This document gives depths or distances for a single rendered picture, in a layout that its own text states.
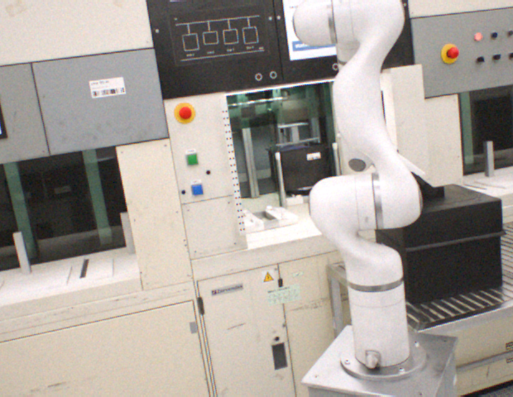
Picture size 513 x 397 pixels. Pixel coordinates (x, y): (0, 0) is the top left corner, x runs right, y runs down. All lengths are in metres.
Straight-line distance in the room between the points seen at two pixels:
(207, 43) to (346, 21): 0.69
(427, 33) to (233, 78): 0.71
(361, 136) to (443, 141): 0.98
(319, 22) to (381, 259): 0.50
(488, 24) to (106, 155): 1.51
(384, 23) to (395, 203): 0.36
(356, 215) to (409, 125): 0.87
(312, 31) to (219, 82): 0.64
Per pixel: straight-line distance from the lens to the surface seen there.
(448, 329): 1.42
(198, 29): 1.73
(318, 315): 1.96
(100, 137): 1.69
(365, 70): 1.10
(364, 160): 1.42
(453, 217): 1.50
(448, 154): 2.06
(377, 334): 1.17
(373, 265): 1.11
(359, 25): 1.13
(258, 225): 2.00
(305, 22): 1.14
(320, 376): 1.21
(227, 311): 1.85
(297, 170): 2.35
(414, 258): 1.49
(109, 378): 1.90
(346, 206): 1.08
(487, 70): 2.14
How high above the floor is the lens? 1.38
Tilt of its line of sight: 11 degrees down
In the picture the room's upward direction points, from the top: 8 degrees counter-clockwise
